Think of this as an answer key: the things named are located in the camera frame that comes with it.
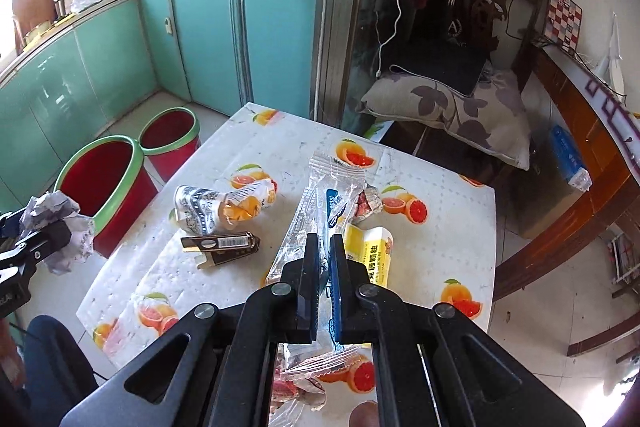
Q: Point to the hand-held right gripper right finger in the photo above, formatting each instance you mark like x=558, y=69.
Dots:
x=337, y=302

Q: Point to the metal sliding door frame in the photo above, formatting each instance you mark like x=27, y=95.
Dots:
x=340, y=7

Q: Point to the orange print tablecloth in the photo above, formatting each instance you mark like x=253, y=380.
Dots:
x=430, y=257

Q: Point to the silver red wrapper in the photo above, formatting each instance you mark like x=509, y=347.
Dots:
x=369, y=206

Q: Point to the teal kitchen cabinets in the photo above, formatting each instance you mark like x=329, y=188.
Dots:
x=210, y=37

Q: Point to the red white checkered board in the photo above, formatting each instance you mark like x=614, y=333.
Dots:
x=562, y=19

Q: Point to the clear wrapper with blue label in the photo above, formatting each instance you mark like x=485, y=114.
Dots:
x=332, y=192

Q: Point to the blue patterned paper cup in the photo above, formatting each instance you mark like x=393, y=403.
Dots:
x=197, y=209

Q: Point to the grey white paper ball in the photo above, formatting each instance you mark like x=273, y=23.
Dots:
x=55, y=209

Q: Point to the yellow cardboard box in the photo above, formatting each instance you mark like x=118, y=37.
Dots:
x=370, y=252

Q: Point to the large red bin green rim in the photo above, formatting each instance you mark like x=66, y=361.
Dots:
x=112, y=187

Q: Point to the black bag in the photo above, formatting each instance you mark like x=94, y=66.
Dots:
x=440, y=64

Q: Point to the brown cigarette box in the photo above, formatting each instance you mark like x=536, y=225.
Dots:
x=225, y=247

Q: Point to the orange yellow wrapper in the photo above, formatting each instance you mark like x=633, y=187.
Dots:
x=247, y=204

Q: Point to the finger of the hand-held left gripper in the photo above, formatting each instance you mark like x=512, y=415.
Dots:
x=47, y=239
x=10, y=223

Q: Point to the floral pillow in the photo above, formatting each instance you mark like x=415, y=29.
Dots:
x=480, y=112

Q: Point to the long clear plastic wrapper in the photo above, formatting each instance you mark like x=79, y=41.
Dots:
x=295, y=237

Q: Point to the clear wrapper red zigzag edge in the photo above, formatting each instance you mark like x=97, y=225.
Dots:
x=305, y=377

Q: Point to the green white box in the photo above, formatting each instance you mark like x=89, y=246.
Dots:
x=378, y=132

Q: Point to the small red bin green rim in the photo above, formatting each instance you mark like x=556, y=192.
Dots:
x=167, y=142

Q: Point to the blue tissue pack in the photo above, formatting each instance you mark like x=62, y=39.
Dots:
x=567, y=154

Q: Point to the wooden bench frame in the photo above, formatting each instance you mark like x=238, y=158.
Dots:
x=575, y=207

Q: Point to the person's leg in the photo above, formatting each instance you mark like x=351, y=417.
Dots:
x=55, y=357

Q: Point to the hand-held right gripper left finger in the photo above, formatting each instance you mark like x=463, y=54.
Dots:
x=307, y=292

